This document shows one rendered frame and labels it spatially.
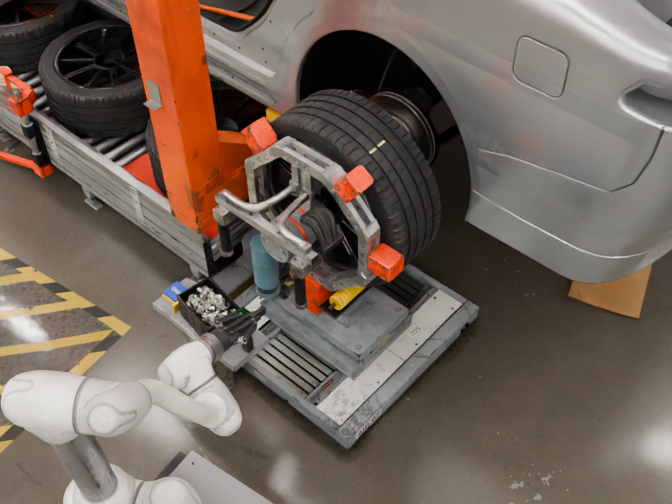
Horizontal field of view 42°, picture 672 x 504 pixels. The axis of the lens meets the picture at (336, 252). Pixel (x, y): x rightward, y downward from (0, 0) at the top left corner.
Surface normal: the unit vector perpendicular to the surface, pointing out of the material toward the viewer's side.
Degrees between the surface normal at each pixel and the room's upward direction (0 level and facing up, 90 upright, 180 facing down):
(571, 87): 90
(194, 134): 90
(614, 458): 0
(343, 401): 0
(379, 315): 0
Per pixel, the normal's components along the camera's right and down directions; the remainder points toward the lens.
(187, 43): 0.75, 0.48
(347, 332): -0.01, -0.67
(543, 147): -0.66, 0.56
